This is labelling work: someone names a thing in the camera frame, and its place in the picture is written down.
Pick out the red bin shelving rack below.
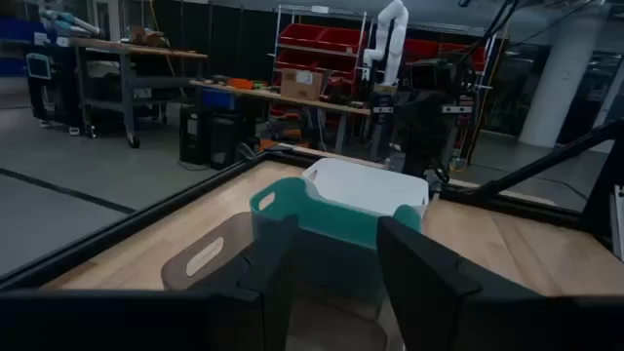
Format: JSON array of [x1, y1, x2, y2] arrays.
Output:
[[403, 37, 488, 74], [270, 4, 370, 118]]

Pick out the blue storage bin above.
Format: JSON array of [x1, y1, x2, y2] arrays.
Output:
[[0, 17, 50, 78]]

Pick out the small white-framed screen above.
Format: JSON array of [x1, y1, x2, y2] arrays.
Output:
[[24, 52, 53, 81]]

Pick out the cardboard box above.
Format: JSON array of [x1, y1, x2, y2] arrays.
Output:
[[280, 67, 324, 102]]

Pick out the blue box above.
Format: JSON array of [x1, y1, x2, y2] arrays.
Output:
[[201, 88, 237, 111]]

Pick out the white round column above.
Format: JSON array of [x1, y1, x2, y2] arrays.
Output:
[[518, 19, 605, 148]]

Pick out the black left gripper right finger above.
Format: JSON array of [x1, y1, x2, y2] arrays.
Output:
[[376, 215, 542, 351]]

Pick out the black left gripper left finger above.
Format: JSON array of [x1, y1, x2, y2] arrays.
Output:
[[187, 214, 299, 351]]

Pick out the white plastic bin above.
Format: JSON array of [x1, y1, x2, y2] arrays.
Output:
[[301, 157, 430, 218]]

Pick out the wooden top workbench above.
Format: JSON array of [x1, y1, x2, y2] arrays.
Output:
[[188, 77, 372, 156]]

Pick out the grey translucent plastic bin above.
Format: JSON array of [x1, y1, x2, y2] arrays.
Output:
[[160, 211, 406, 351]]

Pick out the teal plastic bin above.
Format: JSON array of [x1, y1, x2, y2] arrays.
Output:
[[249, 175, 423, 303]]

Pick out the black computer tower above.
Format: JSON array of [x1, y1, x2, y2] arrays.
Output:
[[178, 104, 245, 171]]

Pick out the grey frame wheeled workbench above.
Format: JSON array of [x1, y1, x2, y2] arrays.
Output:
[[67, 36, 210, 149]]

